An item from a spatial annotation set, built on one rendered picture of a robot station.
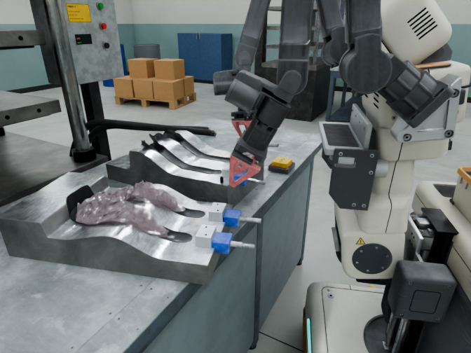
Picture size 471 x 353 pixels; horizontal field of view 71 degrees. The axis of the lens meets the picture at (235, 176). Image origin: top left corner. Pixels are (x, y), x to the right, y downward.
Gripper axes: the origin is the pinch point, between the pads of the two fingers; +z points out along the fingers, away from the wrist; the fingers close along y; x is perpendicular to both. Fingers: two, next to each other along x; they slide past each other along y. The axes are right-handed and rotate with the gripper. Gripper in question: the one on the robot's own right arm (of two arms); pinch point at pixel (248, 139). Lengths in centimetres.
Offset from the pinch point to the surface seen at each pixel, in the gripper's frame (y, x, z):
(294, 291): -54, -5, 91
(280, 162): -19.5, 2.8, 11.7
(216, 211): 28.9, 4.7, 13.5
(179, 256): 44.7, 4.5, 18.2
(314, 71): -375, -84, -33
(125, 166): 15.4, -40.8, 7.5
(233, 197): 12.6, 0.3, 15.7
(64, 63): 11, -69, -29
